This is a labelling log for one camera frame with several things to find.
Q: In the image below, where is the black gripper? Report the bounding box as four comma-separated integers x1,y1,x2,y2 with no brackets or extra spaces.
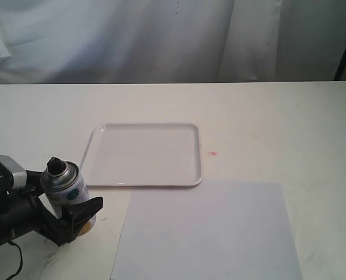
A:
0,170,103,246

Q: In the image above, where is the white polka-dot spray can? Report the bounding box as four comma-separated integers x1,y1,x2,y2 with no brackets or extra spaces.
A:
40,156,97,236

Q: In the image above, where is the white plastic tray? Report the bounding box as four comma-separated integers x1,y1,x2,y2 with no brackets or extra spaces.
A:
81,123,204,188

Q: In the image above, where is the white backdrop curtain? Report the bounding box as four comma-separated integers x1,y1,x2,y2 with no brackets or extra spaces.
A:
0,1,346,84

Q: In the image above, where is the white paper sheet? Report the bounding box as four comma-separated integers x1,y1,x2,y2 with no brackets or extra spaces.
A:
111,179,302,279

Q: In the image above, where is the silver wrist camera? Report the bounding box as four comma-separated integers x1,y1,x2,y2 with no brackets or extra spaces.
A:
0,155,27,193

